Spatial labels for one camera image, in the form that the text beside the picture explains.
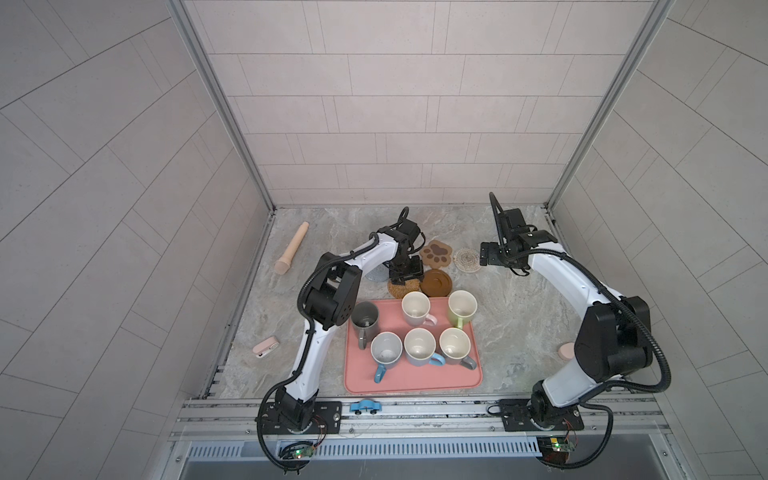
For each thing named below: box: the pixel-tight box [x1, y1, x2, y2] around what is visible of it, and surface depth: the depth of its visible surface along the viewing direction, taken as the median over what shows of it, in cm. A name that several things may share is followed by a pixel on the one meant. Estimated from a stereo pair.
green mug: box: [448, 290, 478, 329], surface depth 84 cm
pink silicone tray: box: [344, 297, 483, 394], surface depth 78 cm
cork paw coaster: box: [420, 239, 453, 270], surface depth 104 cm
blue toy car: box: [350, 399, 383, 415], surface depth 73 cm
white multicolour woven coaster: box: [453, 249, 481, 273], surface depth 102 cm
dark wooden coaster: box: [420, 269, 453, 298], surface depth 96 cm
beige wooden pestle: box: [274, 221, 309, 275], surface depth 102 cm
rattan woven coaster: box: [387, 278, 421, 299], surface depth 96 cm
